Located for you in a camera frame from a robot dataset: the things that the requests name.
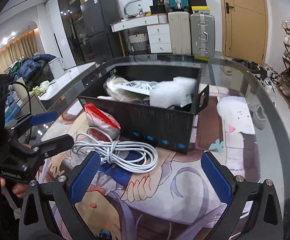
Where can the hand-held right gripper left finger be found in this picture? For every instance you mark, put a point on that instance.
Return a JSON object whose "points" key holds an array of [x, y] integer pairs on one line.
{"points": [[85, 177]]}

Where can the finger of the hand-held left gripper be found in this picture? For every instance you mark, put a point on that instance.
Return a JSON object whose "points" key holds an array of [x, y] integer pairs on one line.
{"points": [[57, 142], [45, 118]]}

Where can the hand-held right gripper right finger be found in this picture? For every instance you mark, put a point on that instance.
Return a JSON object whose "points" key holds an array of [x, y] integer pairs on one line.
{"points": [[216, 177]]}

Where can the red-topped white snack packet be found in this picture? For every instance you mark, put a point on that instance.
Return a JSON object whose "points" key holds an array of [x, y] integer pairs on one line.
{"points": [[102, 122]]}

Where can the black cardboard box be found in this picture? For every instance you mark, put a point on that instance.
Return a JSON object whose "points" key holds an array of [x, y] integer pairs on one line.
{"points": [[160, 125]]}

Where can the white bubble wrap piece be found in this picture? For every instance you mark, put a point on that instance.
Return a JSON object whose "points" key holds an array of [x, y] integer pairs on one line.
{"points": [[170, 92]]}

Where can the white printed medicine packet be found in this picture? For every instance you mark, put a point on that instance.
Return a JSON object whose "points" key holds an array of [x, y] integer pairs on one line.
{"points": [[140, 86]]}

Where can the person's left hand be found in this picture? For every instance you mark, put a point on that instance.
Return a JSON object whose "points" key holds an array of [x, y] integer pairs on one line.
{"points": [[19, 190]]}

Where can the cartoon printed desk mat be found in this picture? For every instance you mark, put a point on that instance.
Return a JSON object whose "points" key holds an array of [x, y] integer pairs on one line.
{"points": [[197, 180]]}

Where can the small pale green packet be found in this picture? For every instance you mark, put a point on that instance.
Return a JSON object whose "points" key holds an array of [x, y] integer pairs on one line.
{"points": [[41, 87]]}

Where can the blue packet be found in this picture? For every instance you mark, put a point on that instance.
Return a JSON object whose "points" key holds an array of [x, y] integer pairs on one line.
{"points": [[12, 112]]}

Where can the cream tumbler cup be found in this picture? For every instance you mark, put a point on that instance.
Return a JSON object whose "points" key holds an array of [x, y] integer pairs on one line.
{"points": [[20, 95]]}

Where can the white marble table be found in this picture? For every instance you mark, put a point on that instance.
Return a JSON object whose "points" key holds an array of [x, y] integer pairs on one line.
{"points": [[70, 80]]}

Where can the blue puffer jacket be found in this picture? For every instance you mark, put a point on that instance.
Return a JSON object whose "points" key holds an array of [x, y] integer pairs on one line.
{"points": [[30, 67]]}

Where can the white cylindrical appliance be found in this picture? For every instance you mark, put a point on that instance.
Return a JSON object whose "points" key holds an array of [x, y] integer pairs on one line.
{"points": [[56, 65]]}

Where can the green garment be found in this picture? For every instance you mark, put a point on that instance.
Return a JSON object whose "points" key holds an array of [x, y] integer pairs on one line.
{"points": [[16, 67]]}

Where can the beige curtain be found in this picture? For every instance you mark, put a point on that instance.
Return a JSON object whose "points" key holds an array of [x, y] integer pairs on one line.
{"points": [[17, 50]]}

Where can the single white sneaker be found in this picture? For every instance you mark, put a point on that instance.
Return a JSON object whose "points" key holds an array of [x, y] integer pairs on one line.
{"points": [[258, 116]]}

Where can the tall dark glass cabinet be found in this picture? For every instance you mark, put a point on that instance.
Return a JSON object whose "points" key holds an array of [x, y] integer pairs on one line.
{"points": [[70, 17]]}

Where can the dark grey refrigerator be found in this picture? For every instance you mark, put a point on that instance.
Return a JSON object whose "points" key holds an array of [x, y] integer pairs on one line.
{"points": [[97, 17]]}

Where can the pile of sneakers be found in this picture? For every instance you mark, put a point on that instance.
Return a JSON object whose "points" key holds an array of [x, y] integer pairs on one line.
{"points": [[259, 70]]}

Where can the wicker basket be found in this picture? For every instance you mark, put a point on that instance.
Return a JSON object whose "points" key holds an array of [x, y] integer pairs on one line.
{"points": [[137, 43]]}

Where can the white desk with drawers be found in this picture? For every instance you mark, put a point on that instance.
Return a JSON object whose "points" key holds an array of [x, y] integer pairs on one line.
{"points": [[160, 40]]}

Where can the silver suitcase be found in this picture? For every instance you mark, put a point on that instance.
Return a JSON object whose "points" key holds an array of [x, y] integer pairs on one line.
{"points": [[202, 35]]}

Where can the clear water bottle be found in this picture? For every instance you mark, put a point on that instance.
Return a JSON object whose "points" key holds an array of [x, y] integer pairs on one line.
{"points": [[140, 10]]}

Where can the beige suitcase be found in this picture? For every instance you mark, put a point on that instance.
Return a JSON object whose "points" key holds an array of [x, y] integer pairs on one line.
{"points": [[180, 32]]}

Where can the black tote bag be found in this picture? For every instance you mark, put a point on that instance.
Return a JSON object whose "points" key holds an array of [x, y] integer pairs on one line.
{"points": [[157, 8]]}

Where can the wooden door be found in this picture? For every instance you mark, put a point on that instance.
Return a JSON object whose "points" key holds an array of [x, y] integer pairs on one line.
{"points": [[247, 17]]}

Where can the black and yellow shoe box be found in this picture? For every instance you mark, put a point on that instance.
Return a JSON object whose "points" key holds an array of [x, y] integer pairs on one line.
{"points": [[200, 10]]}

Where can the plain black shoe box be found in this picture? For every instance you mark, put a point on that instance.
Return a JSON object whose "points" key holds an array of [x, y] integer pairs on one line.
{"points": [[197, 3]]}

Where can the silver oval tube frame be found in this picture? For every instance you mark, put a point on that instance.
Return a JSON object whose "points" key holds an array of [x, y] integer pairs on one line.
{"points": [[127, 5]]}

